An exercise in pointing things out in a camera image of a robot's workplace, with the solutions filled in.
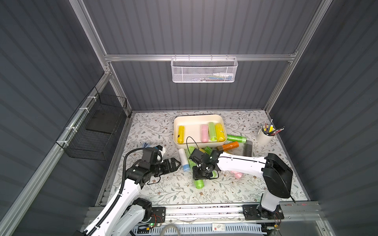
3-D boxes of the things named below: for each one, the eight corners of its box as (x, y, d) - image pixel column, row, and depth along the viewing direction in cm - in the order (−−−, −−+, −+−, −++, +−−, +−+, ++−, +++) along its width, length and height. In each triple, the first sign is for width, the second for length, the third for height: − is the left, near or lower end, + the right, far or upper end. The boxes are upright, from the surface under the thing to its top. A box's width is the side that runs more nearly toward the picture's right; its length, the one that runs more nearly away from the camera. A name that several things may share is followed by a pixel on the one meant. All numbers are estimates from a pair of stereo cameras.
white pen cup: (256, 145, 102) (263, 136, 93) (253, 135, 108) (259, 125, 98) (271, 145, 102) (278, 136, 93) (266, 135, 108) (273, 125, 98)
